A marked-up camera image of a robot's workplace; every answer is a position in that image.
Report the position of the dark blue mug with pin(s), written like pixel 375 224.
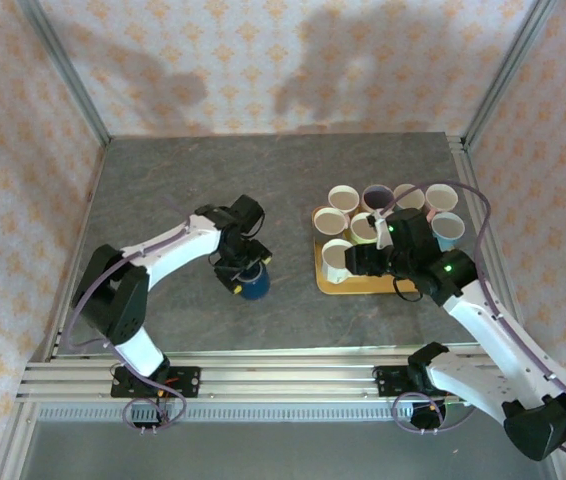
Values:
pixel 255 287

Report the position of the blue floral mug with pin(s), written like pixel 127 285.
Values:
pixel 447 226

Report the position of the light blue mug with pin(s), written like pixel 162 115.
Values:
pixel 409 196

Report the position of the light green mug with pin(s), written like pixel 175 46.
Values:
pixel 362 227

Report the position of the pink mug white interior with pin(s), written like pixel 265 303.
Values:
pixel 441 197

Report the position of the pearly pink mug purple interior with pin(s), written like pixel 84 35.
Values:
pixel 375 197

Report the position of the white faceted mug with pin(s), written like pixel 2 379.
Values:
pixel 335 260

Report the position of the grey mug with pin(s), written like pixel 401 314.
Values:
pixel 329 221

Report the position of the pale pink mug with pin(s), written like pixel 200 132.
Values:
pixel 343 197

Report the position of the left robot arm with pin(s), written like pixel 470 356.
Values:
pixel 113 300

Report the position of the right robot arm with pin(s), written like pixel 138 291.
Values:
pixel 488 330

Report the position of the yellow tray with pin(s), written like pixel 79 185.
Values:
pixel 373 287

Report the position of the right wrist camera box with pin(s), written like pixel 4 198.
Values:
pixel 379 232

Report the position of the aluminium table side rail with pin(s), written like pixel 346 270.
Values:
pixel 468 170

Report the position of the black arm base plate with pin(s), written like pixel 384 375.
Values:
pixel 185 375
pixel 388 380

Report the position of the aluminium frame rail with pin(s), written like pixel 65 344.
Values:
pixel 288 380

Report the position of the aluminium frame corner post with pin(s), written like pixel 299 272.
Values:
pixel 510 65
pixel 64 65

